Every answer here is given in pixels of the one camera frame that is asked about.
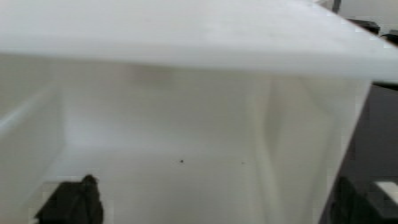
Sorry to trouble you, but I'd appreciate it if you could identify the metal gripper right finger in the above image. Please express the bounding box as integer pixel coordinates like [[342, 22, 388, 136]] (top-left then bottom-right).
[[330, 177, 398, 224]]

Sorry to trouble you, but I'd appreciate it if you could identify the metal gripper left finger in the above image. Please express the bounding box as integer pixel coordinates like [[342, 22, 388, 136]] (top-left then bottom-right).
[[35, 175, 104, 224]]

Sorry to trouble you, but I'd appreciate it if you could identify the white drawer cabinet housing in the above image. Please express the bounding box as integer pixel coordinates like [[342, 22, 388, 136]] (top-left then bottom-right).
[[0, 0, 398, 224]]

